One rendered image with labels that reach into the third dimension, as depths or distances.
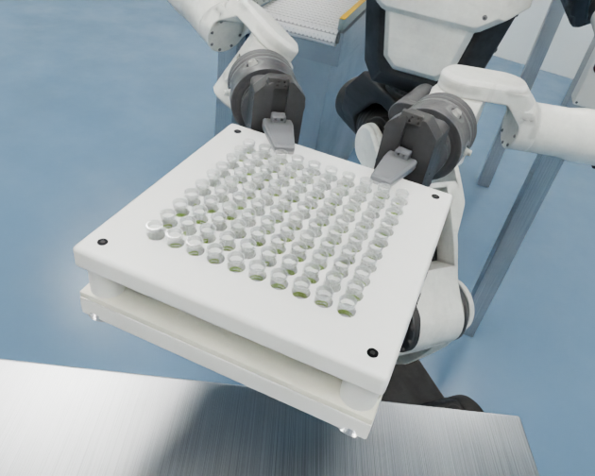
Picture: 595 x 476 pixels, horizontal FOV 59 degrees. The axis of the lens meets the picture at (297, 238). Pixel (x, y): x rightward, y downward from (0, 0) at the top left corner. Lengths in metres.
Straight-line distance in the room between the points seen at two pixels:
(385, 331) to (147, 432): 0.26
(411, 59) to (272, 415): 0.64
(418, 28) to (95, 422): 0.73
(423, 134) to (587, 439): 1.50
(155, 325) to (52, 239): 1.77
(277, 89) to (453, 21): 0.41
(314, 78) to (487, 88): 1.16
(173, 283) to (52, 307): 1.54
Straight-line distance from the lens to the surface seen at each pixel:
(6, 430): 0.56
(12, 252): 2.14
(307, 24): 1.65
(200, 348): 0.41
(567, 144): 0.77
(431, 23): 0.93
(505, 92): 0.72
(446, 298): 1.08
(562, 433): 1.90
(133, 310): 0.43
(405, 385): 1.54
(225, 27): 0.82
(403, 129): 0.56
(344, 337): 0.36
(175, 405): 0.54
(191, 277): 0.39
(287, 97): 0.58
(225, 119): 1.76
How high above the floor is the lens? 1.35
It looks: 38 degrees down
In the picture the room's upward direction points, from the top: 10 degrees clockwise
